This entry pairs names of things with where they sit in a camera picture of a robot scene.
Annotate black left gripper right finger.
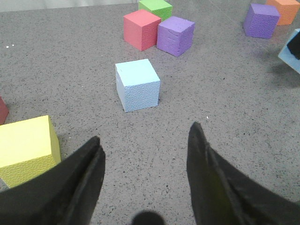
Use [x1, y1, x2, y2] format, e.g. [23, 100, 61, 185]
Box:
[187, 122, 300, 225]

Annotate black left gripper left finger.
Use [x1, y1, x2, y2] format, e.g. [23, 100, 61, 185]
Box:
[0, 136, 105, 225]

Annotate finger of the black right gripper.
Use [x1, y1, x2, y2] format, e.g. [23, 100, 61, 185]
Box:
[287, 35, 300, 60]

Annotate light blue foam cube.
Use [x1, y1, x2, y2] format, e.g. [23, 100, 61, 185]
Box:
[115, 59, 160, 113]
[278, 28, 300, 73]

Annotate orange foam cube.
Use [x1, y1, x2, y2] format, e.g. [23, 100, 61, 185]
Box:
[265, 0, 300, 26]

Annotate purple foam cube right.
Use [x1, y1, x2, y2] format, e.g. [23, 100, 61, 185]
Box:
[243, 3, 281, 39]

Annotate yellow foam cube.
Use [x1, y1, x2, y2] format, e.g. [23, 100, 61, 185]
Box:
[0, 115, 61, 188]

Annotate red foam cube near left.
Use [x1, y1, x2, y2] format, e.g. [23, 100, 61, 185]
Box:
[0, 97, 9, 125]

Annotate red foam cube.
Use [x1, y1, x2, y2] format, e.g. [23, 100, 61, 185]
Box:
[123, 9, 161, 51]
[0, 97, 9, 125]

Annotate purple foam cube with slits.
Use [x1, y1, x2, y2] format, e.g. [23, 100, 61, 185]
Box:
[157, 16, 195, 57]

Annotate green foam cube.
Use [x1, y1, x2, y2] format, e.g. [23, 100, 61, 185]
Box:
[138, 0, 173, 21]

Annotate red foam cube far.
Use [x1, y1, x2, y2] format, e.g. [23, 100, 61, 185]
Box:
[123, 9, 161, 51]

